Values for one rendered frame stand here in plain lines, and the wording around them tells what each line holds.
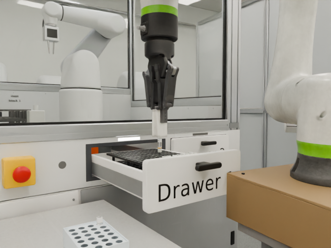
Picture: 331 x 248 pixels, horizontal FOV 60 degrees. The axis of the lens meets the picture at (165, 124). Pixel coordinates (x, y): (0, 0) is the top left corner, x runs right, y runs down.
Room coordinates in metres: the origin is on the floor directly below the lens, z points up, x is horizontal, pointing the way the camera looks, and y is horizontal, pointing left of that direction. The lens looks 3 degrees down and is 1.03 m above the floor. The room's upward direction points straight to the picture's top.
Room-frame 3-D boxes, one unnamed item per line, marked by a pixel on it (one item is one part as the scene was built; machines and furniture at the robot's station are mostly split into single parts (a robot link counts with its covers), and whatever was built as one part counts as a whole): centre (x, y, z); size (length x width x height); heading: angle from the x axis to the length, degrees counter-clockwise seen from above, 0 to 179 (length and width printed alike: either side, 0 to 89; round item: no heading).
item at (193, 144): (1.11, -0.14, 0.87); 0.29 x 0.02 x 0.11; 126
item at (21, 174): (0.69, 0.35, 0.88); 0.04 x 0.03 x 0.04; 126
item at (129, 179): (0.84, 0.05, 0.86); 0.40 x 0.26 x 0.06; 36
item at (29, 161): (0.72, 0.37, 0.88); 0.07 x 0.05 x 0.07; 126
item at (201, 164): (0.65, -0.09, 0.91); 0.07 x 0.04 x 0.01; 126
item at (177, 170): (0.67, -0.07, 0.87); 0.29 x 0.02 x 0.11; 126
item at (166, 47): (0.73, 0.02, 1.16); 0.08 x 0.07 x 0.09; 36
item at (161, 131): (0.72, 0.01, 1.00); 0.03 x 0.01 x 0.07; 126
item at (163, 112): (0.70, 0.00, 1.03); 0.03 x 0.01 x 0.05; 36
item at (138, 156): (0.83, 0.04, 0.87); 0.22 x 0.18 x 0.06; 36
